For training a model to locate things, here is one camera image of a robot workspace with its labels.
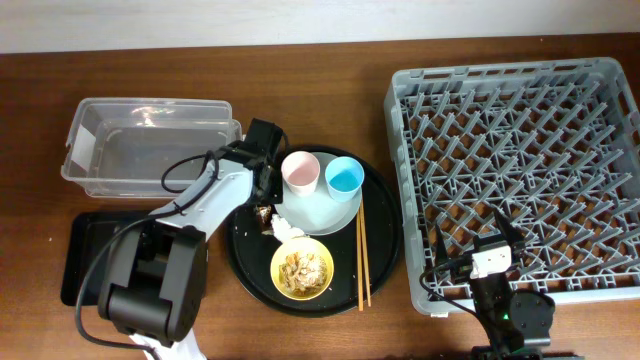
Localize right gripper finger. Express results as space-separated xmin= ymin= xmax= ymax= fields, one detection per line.
xmin=434 ymin=225 xmax=449 ymax=265
xmin=493 ymin=209 xmax=523 ymax=245

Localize pink cup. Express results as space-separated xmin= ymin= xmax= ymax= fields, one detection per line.
xmin=281 ymin=151 xmax=321 ymax=197

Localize white napkin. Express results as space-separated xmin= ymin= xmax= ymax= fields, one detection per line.
xmin=271 ymin=214 xmax=306 ymax=243

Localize yellow bowl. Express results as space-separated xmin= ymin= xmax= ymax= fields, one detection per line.
xmin=270 ymin=237 xmax=335 ymax=301

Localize food scraps with rice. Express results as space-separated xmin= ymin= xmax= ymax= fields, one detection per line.
xmin=279 ymin=252 xmax=328 ymax=296

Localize brown snack wrapper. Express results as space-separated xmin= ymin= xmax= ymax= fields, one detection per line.
xmin=255 ymin=205 xmax=273 ymax=235

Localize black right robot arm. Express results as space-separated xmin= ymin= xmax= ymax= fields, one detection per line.
xmin=433 ymin=210 xmax=555 ymax=359

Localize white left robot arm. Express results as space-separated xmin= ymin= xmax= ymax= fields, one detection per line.
xmin=97 ymin=119 xmax=288 ymax=359

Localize grey dishwasher rack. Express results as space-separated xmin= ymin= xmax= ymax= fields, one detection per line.
xmin=384 ymin=57 xmax=639 ymax=316

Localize clear plastic waste bin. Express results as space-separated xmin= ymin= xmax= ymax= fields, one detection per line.
xmin=61 ymin=97 xmax=242 ymax=198

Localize right wooden chopstick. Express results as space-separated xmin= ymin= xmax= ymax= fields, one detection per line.
xmin=360 ymin=201 xmax=371 ymax=306

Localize wooden chopstick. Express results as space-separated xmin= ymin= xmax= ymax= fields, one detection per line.
xmin=356 ymin=205 xmax=364 ymax=312
xmin=360 ymin=201 xmax=371 ymax=306

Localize light grey plate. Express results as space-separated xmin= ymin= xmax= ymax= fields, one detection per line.
xmin=275 ymin=152 xmax=362 ymax=236

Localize blue cup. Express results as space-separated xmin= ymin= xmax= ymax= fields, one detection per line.
xmin=325 ymin=156 xmax=365 ymax=202

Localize left wooden chopstick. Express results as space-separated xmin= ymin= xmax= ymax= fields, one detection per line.
xmin=356 ymin=205 xmax=364 ymax=312

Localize round black serving tray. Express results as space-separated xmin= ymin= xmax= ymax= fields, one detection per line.
xmin=226 ymin=162 xmax=403 ymax=317

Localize black rectangular tray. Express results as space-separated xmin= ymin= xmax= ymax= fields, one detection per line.
xmin=60 ymin=211 xmax=147 ymax=307

